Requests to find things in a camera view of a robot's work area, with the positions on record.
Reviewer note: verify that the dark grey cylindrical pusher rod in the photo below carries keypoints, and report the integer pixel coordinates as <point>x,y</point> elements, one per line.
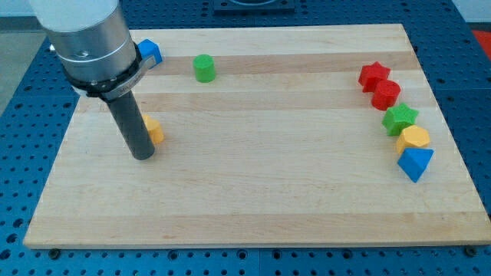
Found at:
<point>129,120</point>

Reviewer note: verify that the yellow heart block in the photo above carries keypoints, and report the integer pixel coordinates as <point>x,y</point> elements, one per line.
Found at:
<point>154,129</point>

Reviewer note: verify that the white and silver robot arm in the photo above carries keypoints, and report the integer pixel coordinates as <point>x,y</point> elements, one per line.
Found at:
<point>101,60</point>

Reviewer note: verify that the blue cube block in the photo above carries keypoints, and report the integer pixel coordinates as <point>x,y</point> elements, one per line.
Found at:
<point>148,49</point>

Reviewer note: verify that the green cylinder block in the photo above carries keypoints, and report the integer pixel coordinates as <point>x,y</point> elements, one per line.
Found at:
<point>204,68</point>

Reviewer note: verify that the light wooden board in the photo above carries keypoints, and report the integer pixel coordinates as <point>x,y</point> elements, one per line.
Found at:
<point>282,149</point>

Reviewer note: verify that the red star block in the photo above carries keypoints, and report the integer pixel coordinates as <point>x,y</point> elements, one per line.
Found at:
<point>371,74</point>

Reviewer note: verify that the red cylinder block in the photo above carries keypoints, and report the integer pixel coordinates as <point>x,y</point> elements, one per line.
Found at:
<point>386,93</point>

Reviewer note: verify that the green star block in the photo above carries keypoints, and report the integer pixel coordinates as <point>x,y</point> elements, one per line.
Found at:
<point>399,117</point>

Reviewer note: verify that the yellow hexagon block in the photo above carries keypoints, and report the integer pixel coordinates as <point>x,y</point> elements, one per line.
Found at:
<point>414,137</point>

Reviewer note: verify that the blue triangle block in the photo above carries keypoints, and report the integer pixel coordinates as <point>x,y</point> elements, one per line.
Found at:
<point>414,162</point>

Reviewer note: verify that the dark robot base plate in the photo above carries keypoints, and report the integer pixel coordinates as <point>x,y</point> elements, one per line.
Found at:
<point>230,6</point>

